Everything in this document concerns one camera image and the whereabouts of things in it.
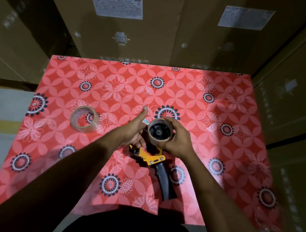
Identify person's left hand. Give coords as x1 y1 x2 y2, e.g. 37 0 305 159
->
115 102 154 152

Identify person's right hand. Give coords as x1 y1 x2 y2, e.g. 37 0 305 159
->
153 115 201 161

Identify brown packing tape roll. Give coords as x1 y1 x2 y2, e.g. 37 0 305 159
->
144 116 176 150

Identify yellow black tape dispenser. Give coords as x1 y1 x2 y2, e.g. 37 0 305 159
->
120 116 190 203

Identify person's left forearm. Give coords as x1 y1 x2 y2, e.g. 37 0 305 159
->
0 115 123 232

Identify person's right forearm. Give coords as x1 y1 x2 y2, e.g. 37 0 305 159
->
172 149 306 232

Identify clear tape roll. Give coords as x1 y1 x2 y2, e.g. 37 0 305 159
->
68 103 102 136

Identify red floral tablecloth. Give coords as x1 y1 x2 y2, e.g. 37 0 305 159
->
0 33 306 232

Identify white shipping label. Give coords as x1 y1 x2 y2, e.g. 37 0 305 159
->
217 2 276 35
88 0 147 24

